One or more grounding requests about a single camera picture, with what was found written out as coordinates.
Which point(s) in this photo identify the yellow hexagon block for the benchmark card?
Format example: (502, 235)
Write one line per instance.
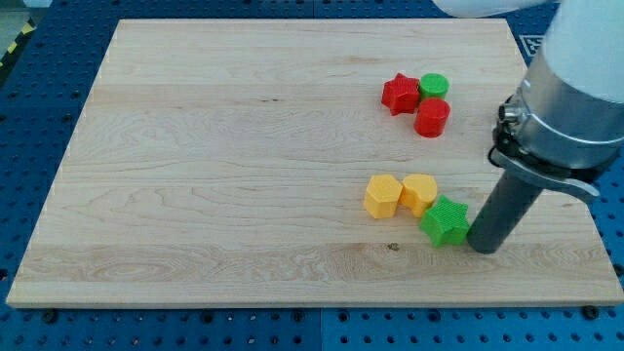
(382, 196)

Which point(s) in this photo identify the red cylinder block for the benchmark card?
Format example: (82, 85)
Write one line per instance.
(431, 117)

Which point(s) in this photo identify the red star block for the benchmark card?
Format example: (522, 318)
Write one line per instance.
(401, 94)

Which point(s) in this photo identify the light wooden board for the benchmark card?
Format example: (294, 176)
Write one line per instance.
(224, 163)

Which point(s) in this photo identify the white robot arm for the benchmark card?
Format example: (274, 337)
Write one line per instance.
(584, 42)

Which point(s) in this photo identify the green cylinder block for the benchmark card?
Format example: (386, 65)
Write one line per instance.
(433, 85)

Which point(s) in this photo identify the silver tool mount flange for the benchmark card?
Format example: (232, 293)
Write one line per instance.
(551, 135)

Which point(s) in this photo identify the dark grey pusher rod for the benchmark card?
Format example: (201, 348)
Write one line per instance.
(506, 205)

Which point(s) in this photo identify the green star block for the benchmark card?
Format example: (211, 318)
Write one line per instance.
(446, 222)

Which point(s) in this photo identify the yellow heart block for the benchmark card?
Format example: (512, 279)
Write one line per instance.
(419, 193)

